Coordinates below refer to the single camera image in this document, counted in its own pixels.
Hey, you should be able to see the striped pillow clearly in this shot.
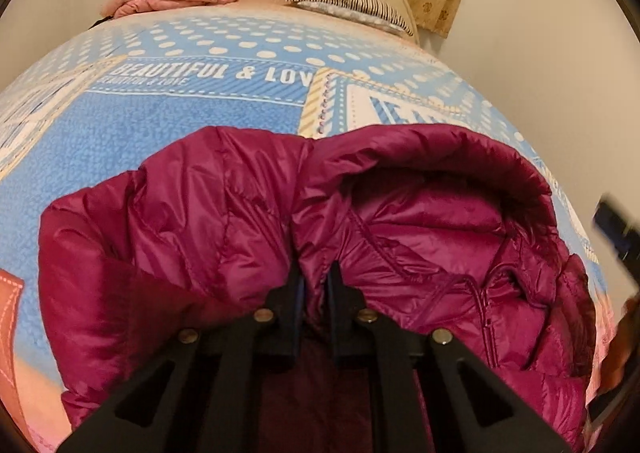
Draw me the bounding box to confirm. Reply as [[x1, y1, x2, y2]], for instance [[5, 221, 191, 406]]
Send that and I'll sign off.
[[286, 0, 413, 36]]

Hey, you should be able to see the magenta puffer down jacket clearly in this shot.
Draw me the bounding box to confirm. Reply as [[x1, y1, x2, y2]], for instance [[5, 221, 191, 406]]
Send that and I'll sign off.
[[38, 124, 596, 451]]

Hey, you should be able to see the blue and pink bed cover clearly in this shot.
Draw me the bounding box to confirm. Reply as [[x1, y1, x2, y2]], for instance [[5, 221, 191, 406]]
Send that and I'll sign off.
[[0, 0, 616, 453]]

